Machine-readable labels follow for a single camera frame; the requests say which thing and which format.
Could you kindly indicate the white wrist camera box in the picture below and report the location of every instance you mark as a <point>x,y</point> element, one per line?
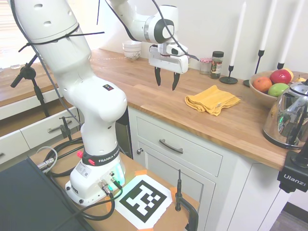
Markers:
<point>176,50</point>

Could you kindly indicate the black white fiducial tag sheet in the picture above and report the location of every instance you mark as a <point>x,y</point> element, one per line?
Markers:
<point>144,201</point>

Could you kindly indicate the dark built-in appliance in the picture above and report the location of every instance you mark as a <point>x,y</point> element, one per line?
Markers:
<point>124,134</point>

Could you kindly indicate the small black screw clamp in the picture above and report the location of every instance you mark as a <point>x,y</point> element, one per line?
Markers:
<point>65,127</point>

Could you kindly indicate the round metal cabinet knob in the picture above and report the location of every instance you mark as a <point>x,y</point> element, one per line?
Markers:
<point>140,151</point>

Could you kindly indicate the wooden fruit bowl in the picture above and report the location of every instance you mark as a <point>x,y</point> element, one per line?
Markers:
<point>261,97</point>

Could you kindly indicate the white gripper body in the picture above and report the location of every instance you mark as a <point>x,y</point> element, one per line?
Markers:
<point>168,63</point>

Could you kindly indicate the yellow lemon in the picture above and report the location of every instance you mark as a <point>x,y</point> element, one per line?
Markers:
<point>290,73</point>

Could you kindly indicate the large black screw clamp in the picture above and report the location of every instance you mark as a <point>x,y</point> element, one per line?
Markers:
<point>178,192</point>

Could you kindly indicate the medium black candle holder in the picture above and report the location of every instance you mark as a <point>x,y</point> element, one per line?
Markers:
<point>280,65</point>

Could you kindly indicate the spice jar black lid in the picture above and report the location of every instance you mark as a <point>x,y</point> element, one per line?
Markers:
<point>216,66</point>

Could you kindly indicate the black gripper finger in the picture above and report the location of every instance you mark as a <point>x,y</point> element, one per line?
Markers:
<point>158,76</point>
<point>175,80</point>

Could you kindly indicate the glass jar red gingham lid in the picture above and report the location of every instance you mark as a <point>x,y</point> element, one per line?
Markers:
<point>204,66</point>

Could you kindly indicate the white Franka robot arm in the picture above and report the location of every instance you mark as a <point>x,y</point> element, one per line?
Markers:
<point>79,79</point>

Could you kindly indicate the shiny steel kettle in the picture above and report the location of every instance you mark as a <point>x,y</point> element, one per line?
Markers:
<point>286,120</point>

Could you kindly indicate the black controller box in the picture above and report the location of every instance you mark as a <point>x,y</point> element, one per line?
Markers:
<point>31,199</point>

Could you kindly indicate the green apple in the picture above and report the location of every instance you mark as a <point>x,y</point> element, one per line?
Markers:
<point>277,89</point>

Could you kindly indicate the red apple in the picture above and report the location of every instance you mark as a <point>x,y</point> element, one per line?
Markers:
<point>280,76</point>

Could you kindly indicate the white cabinet under counter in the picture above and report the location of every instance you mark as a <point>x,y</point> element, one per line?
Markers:
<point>231,183</point>

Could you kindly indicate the orange tape piece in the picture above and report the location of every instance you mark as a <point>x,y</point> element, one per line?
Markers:
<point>141,172</point>
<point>173,191</point>
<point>109,206</point>

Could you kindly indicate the yellow terry cloth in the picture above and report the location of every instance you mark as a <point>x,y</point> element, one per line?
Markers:
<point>211,99</point>

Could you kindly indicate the orange fruit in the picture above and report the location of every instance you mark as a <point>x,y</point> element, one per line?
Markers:
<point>262,84</point>

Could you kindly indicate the tall white taper candle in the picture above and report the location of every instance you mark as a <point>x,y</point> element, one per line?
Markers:
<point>238,33</point>
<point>290,33</point>
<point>268,24</point>

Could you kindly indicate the plain white ceramic bowl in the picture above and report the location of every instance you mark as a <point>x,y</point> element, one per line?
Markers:
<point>131,45</point>

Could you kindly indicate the black Ulanzi clamp stand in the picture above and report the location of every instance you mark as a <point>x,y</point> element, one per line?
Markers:
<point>292,178</point>

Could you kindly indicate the white side cabinet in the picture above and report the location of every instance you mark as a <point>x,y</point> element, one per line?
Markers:
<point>36,131</point>

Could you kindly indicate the tall black candle holder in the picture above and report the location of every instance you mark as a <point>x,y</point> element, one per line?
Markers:
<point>259,56</point>

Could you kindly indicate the black tripod stand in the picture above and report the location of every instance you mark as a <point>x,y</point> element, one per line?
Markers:
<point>37,89</point>

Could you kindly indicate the yellow pear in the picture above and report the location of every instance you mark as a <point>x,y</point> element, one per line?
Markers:
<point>300,79</point>

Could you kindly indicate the short black candle holder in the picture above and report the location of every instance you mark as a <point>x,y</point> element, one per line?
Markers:
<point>228,79</point>

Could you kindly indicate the white bowl with dark pattern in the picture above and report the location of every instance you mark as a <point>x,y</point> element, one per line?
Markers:
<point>132,55</point>

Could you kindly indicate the brown robot mounting board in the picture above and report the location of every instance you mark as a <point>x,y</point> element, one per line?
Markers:
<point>134,166</point>

